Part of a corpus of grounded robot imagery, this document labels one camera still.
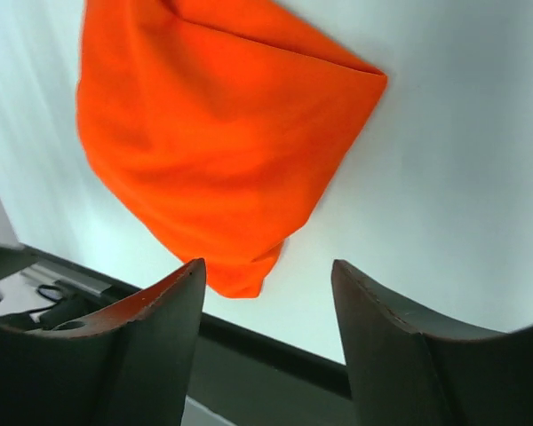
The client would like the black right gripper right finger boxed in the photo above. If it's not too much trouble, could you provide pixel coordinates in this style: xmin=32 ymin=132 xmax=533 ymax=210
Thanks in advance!
xmin=331 ymin=260 xmax=533 ymax=425

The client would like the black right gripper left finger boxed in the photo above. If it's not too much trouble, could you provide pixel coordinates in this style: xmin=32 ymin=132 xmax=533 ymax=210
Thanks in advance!
xmin=0 ymin=259 xmax=205 ymax=425

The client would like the orange t shirt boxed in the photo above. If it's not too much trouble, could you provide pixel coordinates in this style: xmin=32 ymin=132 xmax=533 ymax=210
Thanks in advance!
xmin=76 ymin=1 xmax=387 ymax=298

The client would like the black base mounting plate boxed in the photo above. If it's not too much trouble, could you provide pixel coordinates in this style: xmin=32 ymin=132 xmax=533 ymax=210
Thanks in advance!
xmin=0 ymin=246 xmax=351 ymax=399

